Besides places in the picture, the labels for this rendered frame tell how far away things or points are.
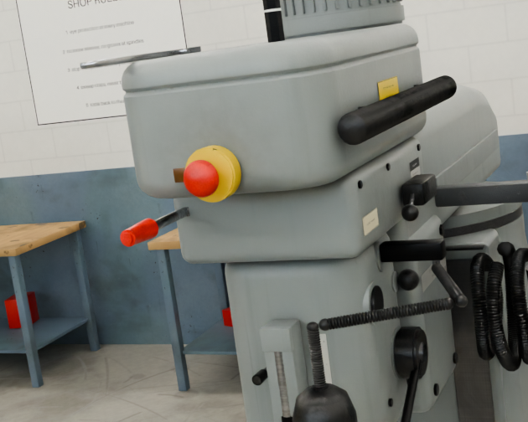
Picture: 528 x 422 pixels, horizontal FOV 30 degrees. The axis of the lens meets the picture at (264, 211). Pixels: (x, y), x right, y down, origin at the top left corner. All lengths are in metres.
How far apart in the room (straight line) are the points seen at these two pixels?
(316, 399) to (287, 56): 0.37
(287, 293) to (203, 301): 5.10
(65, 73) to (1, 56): 0.51
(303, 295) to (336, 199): 0.15
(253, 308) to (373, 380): 0.18
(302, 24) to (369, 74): 0.26
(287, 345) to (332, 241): 0.14
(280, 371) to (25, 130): 5.63
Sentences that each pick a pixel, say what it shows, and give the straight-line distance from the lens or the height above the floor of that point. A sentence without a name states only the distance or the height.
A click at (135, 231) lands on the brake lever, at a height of 1.71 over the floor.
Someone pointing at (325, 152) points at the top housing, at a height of 1.77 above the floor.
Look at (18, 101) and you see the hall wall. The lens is 6.75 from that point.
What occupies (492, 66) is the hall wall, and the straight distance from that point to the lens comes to 5.46.
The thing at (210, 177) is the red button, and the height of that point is 1.76.
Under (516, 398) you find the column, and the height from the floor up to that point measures 1.24.
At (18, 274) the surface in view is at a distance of 6.00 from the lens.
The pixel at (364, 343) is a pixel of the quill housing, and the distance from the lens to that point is 1.23.
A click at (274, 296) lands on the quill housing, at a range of 1.22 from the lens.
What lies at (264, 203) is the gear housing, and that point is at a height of 1.70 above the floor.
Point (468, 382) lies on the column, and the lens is 1.69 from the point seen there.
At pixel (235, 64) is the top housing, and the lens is 1.04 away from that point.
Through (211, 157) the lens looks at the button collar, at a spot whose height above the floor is 1.78.
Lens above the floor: 1.90
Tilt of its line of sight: 10 degrees down
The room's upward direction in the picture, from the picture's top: 8 degrees counter-clockwise
